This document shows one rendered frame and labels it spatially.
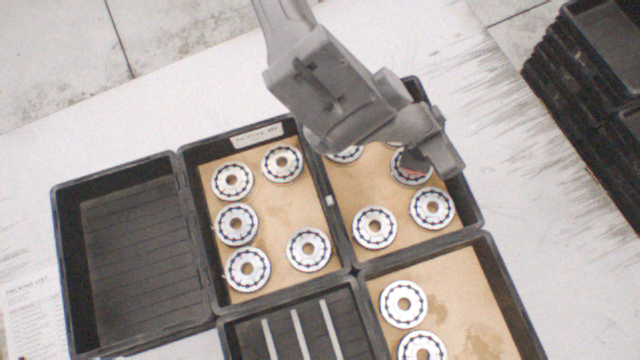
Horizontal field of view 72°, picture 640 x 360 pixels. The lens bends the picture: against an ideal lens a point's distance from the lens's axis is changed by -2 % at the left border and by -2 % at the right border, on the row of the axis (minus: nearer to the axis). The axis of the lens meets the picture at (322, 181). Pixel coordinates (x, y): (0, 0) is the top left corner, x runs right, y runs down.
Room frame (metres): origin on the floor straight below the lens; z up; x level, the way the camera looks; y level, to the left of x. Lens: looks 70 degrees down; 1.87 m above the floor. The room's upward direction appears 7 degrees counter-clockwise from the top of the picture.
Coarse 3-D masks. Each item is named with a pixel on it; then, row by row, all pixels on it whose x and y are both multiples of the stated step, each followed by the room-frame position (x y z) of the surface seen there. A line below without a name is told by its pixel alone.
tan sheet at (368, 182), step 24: (336, 168) 0.40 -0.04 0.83; (360, 168) 0.39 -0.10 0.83; (384, 168) 0.38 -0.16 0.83; (336, 192) 0.34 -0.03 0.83; (360, 192) 0.33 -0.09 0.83; (384, 192) 0.32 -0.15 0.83; (408, 192) 0.31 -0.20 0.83; (408, 216) 0.25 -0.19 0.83; (456, 216) 0.24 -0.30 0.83; (408, 240) 0.20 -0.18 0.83
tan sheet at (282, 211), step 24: (216, 168) 0.44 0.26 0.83; (264, 192) 0.36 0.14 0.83; (288, 192) 0.35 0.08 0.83; (312, 192) 0.34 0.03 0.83; (216, 216) 0.31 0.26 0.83; (264, 216) 0.30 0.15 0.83; (288, 216) 0.29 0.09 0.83; (312, 216) 0.28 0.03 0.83; (264, 240) 0.24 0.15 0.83; (288, 264) 0.18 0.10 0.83; (336, 264) 0.16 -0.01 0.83; (264, 288) 0.13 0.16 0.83
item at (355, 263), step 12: (420, 84) 0.55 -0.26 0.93; (420, 96) 0.52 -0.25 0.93; (324, 168) 0.36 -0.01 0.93; (324, 180) 0.33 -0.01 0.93; (468, 192) 0.27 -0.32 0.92; (336, 204) 0.28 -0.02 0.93; (336, 216) 0.25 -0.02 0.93; (480, 216) 0.21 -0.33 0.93; (468, 228) 0.19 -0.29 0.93; (480, 228) 0.19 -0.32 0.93; (348, 240) 0.20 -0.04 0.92; (432, 240) 0.17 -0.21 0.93; (444, 240) 0.17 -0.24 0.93; (348, 252) 0.17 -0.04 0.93; (408, 252) 0.15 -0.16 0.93; (360, 264) 0.14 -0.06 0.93; (372, 264) 0.14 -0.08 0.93
